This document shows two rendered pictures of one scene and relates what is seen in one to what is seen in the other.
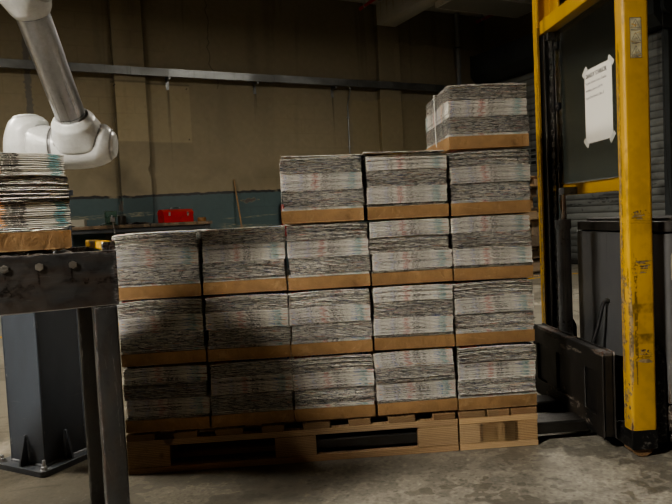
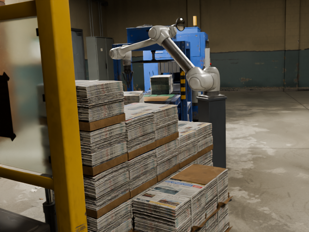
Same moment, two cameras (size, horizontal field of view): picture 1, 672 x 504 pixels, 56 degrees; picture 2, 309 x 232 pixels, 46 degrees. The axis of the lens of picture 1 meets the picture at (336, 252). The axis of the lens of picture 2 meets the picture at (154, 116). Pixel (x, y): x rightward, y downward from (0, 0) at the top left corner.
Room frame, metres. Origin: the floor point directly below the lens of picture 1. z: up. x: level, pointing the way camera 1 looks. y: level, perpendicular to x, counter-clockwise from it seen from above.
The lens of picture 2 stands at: (3.91, -1.84, 1.44)
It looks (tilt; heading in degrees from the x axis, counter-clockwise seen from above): 10 degrees down; 127
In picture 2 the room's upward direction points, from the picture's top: 3 degrees counter-clockwise
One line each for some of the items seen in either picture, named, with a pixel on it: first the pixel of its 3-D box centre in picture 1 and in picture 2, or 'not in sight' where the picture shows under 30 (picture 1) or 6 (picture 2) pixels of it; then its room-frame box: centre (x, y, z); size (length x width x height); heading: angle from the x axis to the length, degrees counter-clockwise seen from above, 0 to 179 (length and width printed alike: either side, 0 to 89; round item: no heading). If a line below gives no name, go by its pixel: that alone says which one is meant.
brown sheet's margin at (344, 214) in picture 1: (321, 216); (145, 136); (2.37, 0.05, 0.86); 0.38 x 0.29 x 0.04; 3
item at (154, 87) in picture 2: not in sight; (162, 84); (0.64, 2.64, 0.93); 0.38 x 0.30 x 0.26; 116
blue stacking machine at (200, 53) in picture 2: not in sight; (181, 69); (-0.25, 4.58, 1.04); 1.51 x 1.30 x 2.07; 116
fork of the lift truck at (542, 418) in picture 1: (445, 430); not in sight; (2.27, -0.37, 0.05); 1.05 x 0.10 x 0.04; 94
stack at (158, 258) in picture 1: (290, 335); (158, 189); (2.36, 0.19, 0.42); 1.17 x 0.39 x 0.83; 94
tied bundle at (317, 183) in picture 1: (320, 192); (144, 124); (2.37, 0.05, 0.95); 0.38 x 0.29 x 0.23; 3
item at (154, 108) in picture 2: (319, 160); (144, 107); (2.37, 0.04, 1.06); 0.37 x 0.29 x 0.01; 3
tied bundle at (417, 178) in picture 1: (397, 189); (117, 133); (2.39, -0.24, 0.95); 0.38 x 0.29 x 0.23; 4
